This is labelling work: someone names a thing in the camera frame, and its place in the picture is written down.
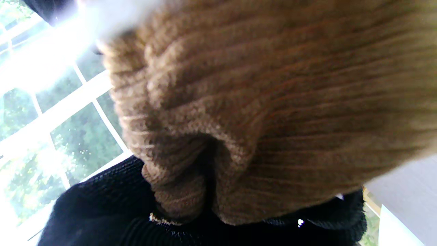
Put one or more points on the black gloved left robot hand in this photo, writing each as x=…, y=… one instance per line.
x=109, y=212

